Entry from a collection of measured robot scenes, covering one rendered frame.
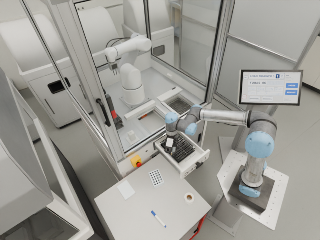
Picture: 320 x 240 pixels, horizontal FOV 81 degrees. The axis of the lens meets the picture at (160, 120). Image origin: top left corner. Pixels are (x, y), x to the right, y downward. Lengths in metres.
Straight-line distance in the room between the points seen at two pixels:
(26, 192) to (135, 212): 0.80
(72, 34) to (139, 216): 1.15
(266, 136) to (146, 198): 0.92
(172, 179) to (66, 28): 1.19
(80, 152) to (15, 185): 2.06
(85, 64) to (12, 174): 0.48
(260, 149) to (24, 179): 0.94
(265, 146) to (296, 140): 2.22
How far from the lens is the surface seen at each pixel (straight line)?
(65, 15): 0.81
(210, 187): 2.36
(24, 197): 0.86
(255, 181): 1.23
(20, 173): 0.80
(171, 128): 1.13
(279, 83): 1.96
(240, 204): 1.53
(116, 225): 1.45
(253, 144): 0.95
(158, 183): 1.46
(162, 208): 1.44
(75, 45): 0.84
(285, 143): 3.05
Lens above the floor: 2.13
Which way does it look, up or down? 47 degrees down
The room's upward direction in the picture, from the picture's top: 4 degrees counter-clockwise
